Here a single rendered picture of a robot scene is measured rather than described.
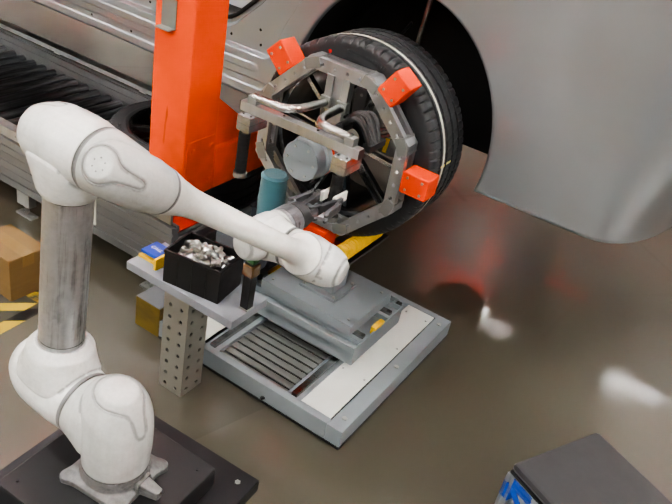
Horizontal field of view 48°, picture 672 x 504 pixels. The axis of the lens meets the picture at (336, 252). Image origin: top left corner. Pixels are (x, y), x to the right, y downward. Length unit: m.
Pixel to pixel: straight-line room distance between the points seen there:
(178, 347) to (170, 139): 0.68
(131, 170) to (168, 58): 1.16
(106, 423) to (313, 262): 0.57
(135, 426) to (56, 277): 0.36
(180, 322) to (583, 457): 1.28
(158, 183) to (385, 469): 1.41
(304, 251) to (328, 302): 1.04
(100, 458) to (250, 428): 0.88
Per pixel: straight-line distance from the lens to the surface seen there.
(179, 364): 2.53
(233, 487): 1.97
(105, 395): 1.69
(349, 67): 2.27
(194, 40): 2.40
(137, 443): 1.73
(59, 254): 1.61
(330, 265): 1.76
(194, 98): 2.48
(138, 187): 1.38
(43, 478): 1.90
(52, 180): 1.50
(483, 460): 2.65
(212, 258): 2.26
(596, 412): 3.05
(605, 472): 2.29
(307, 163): 2.24
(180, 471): 1.91
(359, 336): 2.70
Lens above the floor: 1.80
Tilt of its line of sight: 31 degrees down
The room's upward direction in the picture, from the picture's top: 12 degrees clockwise
